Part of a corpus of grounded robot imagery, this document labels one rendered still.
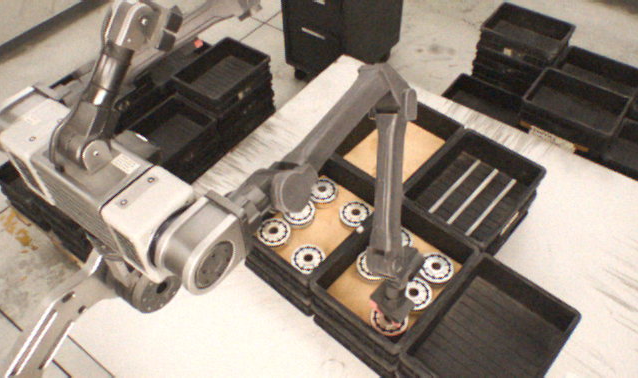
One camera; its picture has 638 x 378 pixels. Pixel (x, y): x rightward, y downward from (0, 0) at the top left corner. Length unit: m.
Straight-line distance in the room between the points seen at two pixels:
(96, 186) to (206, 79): 1.90
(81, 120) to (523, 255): 1.42
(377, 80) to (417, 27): 2.86
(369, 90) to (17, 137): 0.69
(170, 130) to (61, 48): 1.64
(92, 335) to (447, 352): 1.03
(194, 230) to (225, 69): 2.02
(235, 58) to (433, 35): 1.57
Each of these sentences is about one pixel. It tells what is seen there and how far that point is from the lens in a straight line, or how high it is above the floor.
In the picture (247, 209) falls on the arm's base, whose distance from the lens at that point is 0.98.
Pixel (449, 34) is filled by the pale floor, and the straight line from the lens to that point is 4.03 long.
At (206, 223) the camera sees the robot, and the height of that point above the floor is 1.50.
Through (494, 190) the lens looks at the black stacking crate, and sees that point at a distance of 1.92.
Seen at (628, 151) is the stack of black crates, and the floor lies 0.38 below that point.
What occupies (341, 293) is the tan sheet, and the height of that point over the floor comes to 0.83.
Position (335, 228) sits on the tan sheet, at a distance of 1.75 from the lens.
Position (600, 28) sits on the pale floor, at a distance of 4.40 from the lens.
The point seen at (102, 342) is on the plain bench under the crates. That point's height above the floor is 0.70.
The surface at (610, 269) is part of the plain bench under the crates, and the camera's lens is 2.02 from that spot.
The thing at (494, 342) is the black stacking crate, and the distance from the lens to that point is 1.62.
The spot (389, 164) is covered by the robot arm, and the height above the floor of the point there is 1.31.
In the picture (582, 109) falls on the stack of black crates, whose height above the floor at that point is 0.49.
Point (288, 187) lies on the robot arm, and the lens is 1.01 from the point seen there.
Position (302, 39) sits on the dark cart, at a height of 0.34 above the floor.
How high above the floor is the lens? 2.24
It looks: 49 degrees down
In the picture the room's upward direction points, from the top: 1 degrees counter-clockwise
